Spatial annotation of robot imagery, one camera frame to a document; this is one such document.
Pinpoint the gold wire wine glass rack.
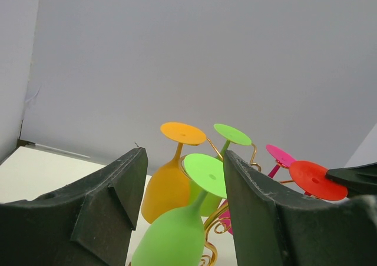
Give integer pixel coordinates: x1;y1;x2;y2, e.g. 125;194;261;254
179;136;295;266

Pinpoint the orange plastic wine glass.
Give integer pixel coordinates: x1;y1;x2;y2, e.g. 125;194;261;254
141;122;207;224

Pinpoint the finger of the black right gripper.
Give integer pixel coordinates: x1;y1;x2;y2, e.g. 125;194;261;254
325;163;377;195

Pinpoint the pink plastic wine glass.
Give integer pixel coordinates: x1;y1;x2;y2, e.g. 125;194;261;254
219;144;296;235

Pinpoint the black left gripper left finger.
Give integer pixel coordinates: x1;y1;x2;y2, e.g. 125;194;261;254
1;147;148;265

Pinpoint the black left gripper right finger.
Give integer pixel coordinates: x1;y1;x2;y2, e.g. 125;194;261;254
223;151;376;265

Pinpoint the green plastic wine glass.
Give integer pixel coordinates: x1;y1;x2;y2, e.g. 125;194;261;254
130;153;227;265
183;123;253;217

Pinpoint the red plastic wine glass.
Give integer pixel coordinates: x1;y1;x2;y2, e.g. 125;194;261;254
289;160;348;201

